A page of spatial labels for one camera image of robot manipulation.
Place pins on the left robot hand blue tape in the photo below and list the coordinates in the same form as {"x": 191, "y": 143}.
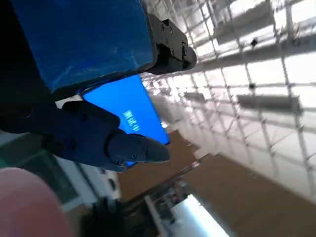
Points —
{"x": 81, "y": 39}

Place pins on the blue lit display screen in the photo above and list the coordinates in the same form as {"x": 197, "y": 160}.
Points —
{"x": 128, "y": 103}

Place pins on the small black ceiling fitting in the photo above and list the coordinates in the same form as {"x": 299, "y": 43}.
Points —
{"x": 251, "y": 86}
{"x": 254, "y": 42}

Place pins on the long ceiling light fixture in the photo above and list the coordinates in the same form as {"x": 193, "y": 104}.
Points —
{"x": 195, "y": 96}
{"x": 269, "y": 102}

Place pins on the pink bowl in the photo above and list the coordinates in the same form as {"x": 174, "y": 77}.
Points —
{"x": 27, "y": 207}

